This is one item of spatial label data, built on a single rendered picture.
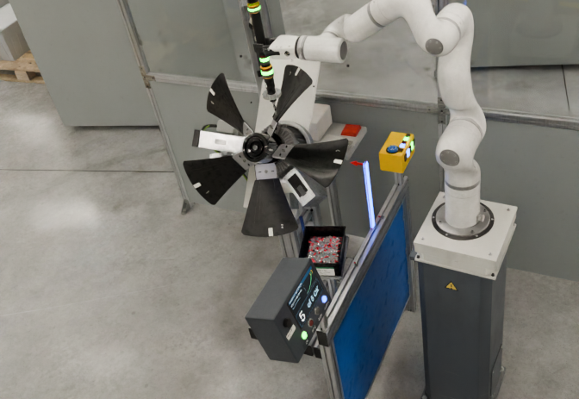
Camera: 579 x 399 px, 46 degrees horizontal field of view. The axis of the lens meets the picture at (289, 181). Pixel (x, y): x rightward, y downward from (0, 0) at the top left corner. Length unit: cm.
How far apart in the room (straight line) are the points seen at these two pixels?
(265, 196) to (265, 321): 83
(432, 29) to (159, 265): 259
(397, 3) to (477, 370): 154
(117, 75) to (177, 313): 207
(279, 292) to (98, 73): 348
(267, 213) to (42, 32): 302
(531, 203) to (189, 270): 194
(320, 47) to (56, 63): 336
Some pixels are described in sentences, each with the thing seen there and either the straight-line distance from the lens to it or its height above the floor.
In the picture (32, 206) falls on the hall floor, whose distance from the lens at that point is 504.
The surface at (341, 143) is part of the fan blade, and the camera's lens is 262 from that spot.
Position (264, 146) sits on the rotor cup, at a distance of 265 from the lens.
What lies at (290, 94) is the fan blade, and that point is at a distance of 265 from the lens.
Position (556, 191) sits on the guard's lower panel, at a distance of 331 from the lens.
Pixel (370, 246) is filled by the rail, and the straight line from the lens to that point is 267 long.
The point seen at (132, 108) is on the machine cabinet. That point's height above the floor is 22.
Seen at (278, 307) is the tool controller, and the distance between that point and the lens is 198.
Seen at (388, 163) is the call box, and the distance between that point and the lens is 279.
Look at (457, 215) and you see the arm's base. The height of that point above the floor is 109.
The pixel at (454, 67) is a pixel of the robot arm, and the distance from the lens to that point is 212.
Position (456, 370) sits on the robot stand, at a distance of 297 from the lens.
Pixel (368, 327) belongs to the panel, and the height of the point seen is 47.
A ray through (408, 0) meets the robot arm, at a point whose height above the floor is 187.
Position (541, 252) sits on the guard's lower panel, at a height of 20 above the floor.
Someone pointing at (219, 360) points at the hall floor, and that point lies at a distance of 354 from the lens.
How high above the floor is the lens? 272
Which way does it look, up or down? 38 degrees down
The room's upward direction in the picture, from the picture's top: 12 degrees counter-clockwise
